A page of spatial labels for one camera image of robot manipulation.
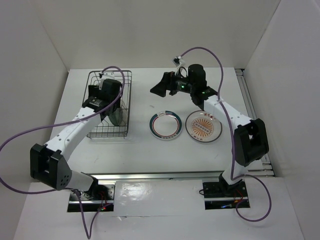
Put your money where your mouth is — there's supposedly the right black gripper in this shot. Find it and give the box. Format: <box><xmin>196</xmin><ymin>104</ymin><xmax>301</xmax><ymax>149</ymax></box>
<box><xmin>150</xmin><ymin>69</ymin><xmax>195</xmax><ymax>97</ymax></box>

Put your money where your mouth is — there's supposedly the green red rimmed plate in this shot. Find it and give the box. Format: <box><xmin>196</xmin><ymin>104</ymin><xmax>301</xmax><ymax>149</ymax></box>
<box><xmin>149</xmin><ymin>110</ymin><xmax>183</xmax><ymax>141</ymax></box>

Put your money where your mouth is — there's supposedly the clear glass plate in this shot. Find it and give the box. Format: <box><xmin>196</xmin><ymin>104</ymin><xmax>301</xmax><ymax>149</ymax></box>
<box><xmin>119</xmin><ymin>100</ymin><xmax>128</xmax><ymax>127</ymax></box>

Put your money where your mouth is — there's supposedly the blue patterned plate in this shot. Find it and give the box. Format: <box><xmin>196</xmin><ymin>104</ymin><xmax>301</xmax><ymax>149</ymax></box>
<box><xmin>108</xmin><ymin>100</ymin><xmax>121</xmax><ymax>127</ymax></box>

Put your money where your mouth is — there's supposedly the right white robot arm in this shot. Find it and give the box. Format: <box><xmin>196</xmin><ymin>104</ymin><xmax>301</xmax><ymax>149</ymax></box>
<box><xmin>150</xmin><ymin>64</ymin><xmax>269</xmax><ymax>196</ymax></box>

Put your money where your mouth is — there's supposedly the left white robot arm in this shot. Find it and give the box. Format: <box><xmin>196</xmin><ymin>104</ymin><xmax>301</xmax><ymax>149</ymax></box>
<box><xmin>30</xmin><ymin>70</ymin><xmax>124</xmax><ymax>200</ymax></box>

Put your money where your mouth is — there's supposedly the orange sunburst plate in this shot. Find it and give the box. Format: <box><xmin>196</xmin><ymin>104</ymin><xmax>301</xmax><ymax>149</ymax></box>
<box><xmin>185</xmin><ymin>110</ymin><xmax>223</xmax><ymax>143</ymax></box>

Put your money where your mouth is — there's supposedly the grey wire dish rack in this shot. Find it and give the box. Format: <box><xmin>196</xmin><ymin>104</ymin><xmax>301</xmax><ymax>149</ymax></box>
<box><xmin>83</xmin><ymin>70</ymin><xmax>132</xmax><ymax>139</ymax></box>

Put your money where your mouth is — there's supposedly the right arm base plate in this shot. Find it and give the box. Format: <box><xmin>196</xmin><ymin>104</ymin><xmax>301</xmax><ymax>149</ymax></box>
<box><xmin>198</xmin><ymin>181</ymin><xmax>250</xmax><ymax>210</ymax></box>

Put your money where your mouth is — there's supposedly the aluminium frame rail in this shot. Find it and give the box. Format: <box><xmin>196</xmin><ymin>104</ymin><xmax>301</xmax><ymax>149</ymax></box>
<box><xmin>38</xmin><ymin>67</ymin><xmax>276</xmax><ymax>181</ymax></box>

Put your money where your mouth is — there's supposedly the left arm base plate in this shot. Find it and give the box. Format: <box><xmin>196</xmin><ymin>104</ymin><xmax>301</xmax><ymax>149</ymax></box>
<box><xmin>67</xmin><ymin>182</ymin><xmax>116</xmax><ymax>213</ymax></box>

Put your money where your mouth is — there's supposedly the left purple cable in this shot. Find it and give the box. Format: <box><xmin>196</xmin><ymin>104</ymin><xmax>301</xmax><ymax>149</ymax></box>
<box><xmin>0</xmin><ymin>65</ymin><xmax>126</xmax><ymax>240</ymax></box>

